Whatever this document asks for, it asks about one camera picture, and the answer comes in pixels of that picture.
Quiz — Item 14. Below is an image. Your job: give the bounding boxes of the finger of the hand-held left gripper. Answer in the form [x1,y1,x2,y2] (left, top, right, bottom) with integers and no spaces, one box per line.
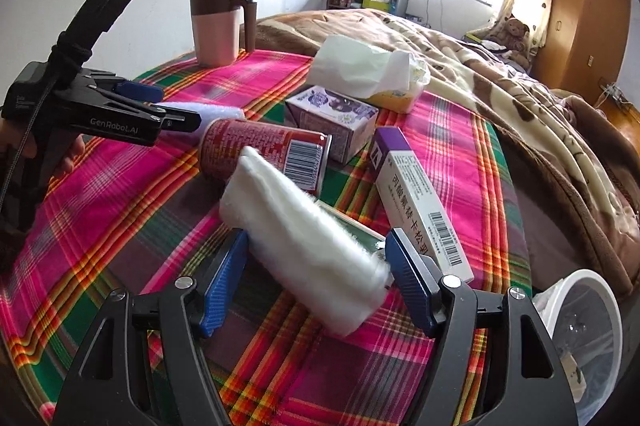
[145,103,202,133]
[95,78,165,107]

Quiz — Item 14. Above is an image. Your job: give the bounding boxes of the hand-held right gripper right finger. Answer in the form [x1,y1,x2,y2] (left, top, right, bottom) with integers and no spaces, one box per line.
[385,228,581,426]

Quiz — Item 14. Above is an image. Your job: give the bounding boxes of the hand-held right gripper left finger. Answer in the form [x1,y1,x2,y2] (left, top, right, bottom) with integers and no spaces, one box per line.
[52,228,251,426]

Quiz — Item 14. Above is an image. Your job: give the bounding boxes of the pale lavender towel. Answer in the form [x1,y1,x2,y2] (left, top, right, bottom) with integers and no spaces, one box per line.
[160,102,246,123]

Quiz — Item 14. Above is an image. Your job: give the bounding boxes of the green white box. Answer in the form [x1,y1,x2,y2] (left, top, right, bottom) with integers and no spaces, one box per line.
[315,200,386,251]

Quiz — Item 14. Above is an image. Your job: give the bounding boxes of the red drink can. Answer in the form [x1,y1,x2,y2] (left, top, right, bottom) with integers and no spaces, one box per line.
[199,118,333,197]

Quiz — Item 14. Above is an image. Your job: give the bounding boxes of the white purple medicine box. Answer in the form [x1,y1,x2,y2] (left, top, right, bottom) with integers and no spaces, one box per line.
[371,127,475,284]

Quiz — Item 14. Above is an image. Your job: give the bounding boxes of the white towel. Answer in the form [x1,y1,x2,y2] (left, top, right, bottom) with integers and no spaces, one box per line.
[218,146,393,338]

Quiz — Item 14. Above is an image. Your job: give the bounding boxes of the purple drink carton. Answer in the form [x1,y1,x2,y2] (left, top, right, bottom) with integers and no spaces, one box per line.
[285,86,379,164]

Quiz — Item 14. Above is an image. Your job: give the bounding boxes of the white trash bin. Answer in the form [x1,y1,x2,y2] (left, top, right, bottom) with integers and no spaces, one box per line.
[532,269,623,426]

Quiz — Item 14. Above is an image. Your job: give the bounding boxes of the person's left hand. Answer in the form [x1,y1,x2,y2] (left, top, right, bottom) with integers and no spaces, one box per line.
[47,133,87,181]

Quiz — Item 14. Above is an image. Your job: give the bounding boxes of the pink mug with brown lid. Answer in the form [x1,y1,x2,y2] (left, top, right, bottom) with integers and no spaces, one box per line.
[189,0,257,67]

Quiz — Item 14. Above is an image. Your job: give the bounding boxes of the pink green plaid blanket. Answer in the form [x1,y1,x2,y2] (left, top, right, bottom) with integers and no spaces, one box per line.
[0,48,533,426]

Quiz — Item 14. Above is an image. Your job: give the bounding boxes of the yellow tissue pack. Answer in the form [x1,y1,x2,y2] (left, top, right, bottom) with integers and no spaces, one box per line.
[306,34,432,114]

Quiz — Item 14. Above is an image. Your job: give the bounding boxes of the brown patterned blanket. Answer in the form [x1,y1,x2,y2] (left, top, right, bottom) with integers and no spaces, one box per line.
[255,8,640,301]

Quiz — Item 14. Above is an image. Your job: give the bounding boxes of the brown teddy bear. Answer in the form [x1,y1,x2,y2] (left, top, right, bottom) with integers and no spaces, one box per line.
[487,18,532,66]

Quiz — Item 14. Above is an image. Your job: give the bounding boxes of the wooden headboard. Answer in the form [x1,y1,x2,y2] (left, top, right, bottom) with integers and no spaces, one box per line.
[600,103,640,147]

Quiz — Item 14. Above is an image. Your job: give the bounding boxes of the wooden wardrobe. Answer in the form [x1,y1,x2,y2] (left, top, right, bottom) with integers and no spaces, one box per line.
[531,0,633,107]

